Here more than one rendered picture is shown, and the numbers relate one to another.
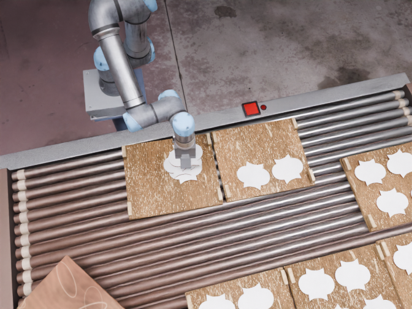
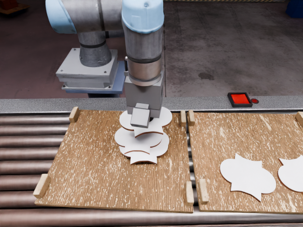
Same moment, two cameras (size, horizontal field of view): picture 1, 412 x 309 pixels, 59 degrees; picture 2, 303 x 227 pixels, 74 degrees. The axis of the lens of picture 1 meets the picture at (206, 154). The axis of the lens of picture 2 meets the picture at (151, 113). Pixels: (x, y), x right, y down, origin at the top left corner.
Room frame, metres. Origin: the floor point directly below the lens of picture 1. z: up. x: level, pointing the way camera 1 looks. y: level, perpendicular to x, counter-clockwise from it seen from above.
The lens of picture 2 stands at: (0.22, -0.05, 1.47)
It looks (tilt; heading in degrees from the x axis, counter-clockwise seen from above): 45 degrees down; 17
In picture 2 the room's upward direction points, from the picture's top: straight up
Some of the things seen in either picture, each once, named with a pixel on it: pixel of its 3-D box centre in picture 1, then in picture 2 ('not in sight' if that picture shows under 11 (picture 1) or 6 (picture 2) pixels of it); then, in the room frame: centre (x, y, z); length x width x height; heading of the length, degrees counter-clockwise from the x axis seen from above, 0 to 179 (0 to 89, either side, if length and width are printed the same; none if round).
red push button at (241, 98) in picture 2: (251, 109); (239, 100); (0.91, -0.21, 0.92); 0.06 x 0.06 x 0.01; 18
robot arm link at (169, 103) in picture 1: (168, 107); (127, 11); (0.67, 0.15, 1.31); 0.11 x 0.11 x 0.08; 30
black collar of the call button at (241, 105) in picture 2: (251, 109); (239, 99); (0.91, -0.21, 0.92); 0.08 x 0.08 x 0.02; 18
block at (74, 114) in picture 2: (124, 152); (74, 114); (0.62, 0.37, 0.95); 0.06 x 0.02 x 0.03; 14
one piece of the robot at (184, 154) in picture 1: (184, 151); (142, 97); (0.56, 0.09, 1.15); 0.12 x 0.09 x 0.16; 7
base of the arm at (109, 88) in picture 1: (113, 77); (94, 49); (0.98, 0.47, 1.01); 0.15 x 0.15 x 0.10
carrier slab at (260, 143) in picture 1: (261, 158); (257, 154); (0.65, -0.26, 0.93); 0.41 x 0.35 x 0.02; 106
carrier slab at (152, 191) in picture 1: (171, 174); (123, 151); (0.54, 0.15, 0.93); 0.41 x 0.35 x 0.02; 104
